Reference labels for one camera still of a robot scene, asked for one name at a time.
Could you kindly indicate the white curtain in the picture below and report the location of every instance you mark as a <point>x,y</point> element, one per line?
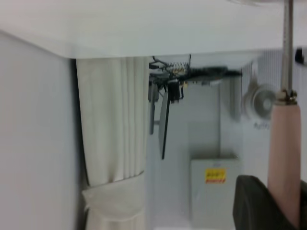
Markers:
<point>108,119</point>

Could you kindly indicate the white fan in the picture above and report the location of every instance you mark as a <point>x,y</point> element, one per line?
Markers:
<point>261,101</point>

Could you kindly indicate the small black wall fixture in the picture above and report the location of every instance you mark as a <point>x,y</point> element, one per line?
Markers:
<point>299,55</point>

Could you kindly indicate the black hanging adapter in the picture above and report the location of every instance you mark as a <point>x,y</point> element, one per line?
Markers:
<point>173,91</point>

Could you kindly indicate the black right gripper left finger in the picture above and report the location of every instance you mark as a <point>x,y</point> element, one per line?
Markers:
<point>251,206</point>

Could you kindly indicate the grey metal pole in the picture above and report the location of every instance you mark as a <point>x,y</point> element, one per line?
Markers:
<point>151,107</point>

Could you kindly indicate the grey electrical box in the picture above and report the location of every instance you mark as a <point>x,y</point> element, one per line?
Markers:
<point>213,203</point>

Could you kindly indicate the yellow warning sticker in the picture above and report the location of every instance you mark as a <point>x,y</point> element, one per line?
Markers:
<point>215,175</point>

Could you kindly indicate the white conduit pipe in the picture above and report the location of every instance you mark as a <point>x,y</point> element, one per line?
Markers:
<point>218,119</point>

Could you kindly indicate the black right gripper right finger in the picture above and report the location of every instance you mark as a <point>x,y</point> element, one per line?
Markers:
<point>304,208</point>

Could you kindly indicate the thin dark monitor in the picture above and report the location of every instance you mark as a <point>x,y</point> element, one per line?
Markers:
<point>164,124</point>

